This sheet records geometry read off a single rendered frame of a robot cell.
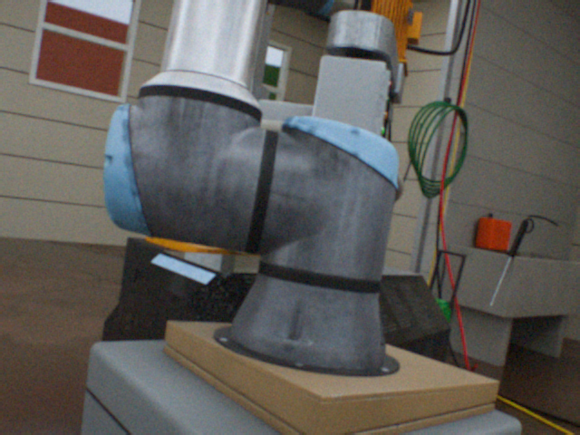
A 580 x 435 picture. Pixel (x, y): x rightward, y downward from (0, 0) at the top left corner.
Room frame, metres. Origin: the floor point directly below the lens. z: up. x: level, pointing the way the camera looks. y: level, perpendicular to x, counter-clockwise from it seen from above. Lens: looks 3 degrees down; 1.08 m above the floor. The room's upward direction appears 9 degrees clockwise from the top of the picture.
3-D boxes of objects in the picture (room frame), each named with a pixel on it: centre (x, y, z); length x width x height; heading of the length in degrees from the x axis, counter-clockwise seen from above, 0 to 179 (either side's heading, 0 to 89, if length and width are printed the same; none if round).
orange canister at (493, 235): (4.97, -1.70, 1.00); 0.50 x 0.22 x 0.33; 130
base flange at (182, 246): (2.82, 0.40, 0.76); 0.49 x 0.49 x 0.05; 46
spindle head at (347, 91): (2.12, -0.13, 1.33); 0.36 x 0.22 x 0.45; 169
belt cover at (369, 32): (2.39, -0.18, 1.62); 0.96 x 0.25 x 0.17; 169
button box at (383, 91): (1.95, -0.21, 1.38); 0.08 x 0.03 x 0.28; 169
